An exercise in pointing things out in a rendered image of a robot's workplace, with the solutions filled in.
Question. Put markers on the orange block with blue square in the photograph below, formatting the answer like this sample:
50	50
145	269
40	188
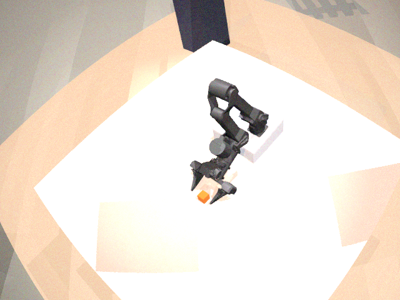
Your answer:
203	196

